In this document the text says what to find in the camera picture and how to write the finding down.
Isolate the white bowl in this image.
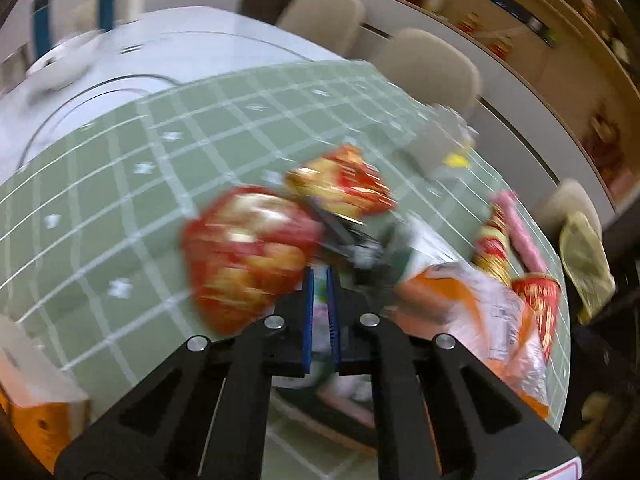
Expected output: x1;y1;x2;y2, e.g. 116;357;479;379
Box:
25;35;102;92

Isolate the green grid tablecloth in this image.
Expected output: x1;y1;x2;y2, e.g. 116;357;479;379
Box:
0;60;571;480

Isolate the orange white plastic bag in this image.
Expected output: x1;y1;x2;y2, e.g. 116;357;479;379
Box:
300;260;551;421

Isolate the orange cardboard box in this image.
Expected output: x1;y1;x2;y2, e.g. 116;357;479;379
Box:
0;319;92;474

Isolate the white box with yellow insert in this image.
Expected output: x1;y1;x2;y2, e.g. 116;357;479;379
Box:
399;104;477;182

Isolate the wooden wall shelf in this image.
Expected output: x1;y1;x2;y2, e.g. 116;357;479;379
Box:
345;0;640;211

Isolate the yellow plastic bag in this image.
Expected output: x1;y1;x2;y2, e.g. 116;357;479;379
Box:
558;210;617;325

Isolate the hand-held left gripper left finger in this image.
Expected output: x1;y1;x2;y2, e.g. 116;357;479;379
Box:
55;267;315;480

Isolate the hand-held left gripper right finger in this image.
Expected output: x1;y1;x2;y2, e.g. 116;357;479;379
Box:
327;266;581;480

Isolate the red gold snack packet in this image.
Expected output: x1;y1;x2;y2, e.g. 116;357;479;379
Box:
284;145;397;222

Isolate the red packet with gold print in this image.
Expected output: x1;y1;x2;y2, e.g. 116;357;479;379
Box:
512;272;562;362

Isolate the beige chair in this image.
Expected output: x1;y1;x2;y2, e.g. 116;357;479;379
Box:
276;0;367;57
374;27;482;117
531;180;602;242

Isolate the yellow red snack packet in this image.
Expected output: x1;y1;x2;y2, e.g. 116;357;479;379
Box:
474;205;512;287

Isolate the large red snack bag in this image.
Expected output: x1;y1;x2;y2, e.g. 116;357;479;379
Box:
182;186;323;335

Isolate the pink caterpillar toy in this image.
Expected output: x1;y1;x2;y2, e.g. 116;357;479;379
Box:
492;190;547;277

